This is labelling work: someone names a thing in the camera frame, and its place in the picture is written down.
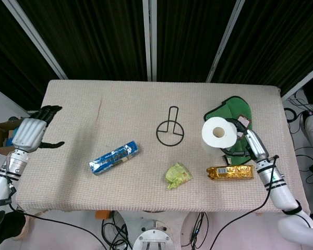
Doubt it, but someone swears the black wire roll holder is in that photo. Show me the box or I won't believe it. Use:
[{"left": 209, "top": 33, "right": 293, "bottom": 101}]
[{"left": 155, "top": 106, "right": 185, "bottom": 147}]

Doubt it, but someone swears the black cable bundle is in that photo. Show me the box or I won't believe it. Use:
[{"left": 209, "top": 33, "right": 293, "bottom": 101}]
[{"left": 101, "top": 211, "right": 133, "bottom": 250}]

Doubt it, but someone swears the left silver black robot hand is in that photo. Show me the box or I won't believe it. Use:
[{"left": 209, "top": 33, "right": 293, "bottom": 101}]
[{"left": 11, "top": 105, "right": 65, "bottom": 153}]

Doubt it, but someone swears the yellow-green crumpled snack bag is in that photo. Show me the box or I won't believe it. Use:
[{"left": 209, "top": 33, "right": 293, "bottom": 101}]
[{"left": 165, "top": 162, "right": 193, "bottom": 190}]

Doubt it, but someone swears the beige woven tablecloth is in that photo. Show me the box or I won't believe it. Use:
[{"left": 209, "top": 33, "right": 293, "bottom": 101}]
[{"left": 14, "top": 79, "right": 309, "bottom": 215}]

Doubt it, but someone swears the white paper towel roll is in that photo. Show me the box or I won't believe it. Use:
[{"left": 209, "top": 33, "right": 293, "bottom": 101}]
[{"left": 201, "top": 117, "right": 237, "bottom": 158}]

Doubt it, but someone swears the blue cookie package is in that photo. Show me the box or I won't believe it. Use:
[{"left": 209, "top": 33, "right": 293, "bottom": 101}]
[{"left": 89, "top": 140, "right": 139, "bottom": 176}]

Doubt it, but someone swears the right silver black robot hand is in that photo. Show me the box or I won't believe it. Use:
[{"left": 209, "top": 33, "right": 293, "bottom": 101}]
[{"left": 220, "top": 118, "right": 270, "bottom": 161}]

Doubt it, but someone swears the cardboard box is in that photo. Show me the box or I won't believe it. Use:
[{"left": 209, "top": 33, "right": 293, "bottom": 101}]
[{"left": 0, "top": 119, "right": 23, "bottom": 151}]

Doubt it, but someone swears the dark green curtain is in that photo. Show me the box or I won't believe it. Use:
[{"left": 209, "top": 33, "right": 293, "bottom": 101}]
[{"left": 0, "top": 0, "right": 313, "bottom": 110}]

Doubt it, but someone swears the gold foil biscuit package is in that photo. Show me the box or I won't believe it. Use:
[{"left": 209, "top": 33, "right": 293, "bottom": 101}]
[{"left": 206, "top": 165, "right": 255, "bottom": 181}]

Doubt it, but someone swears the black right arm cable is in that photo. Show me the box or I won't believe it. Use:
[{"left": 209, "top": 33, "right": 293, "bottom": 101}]
[{"left": 208, "top": 155, "right": 280, "bottom": 250}]

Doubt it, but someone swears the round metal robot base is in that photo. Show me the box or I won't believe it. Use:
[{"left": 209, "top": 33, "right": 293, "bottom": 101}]
[{"left": 132, "top": 219, "right": 176, "bottom": 250}]

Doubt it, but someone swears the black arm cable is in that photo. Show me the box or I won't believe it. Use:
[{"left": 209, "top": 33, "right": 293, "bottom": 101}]
[
  {"left": 208, "top": 155, "right": 280, "bottom": 250},
  {"left": 5, "top": 177, "right": 107, "bottom": 250}
]

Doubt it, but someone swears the orange object under table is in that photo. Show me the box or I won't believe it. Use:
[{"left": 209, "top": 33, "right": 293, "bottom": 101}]
[{"left": 95, "top": 210, "right": 113, "bottom": 221}]

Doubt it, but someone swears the green microfiber cloth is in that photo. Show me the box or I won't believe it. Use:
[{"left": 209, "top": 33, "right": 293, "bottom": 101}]
[{"left": 203, "top": 96, "right": 255, "bottom": 165}]

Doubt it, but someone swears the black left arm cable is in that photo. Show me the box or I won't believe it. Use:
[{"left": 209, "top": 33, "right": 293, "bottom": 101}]
[{"left": 5, "top": 177, "right": 107, "bottom": 250}]

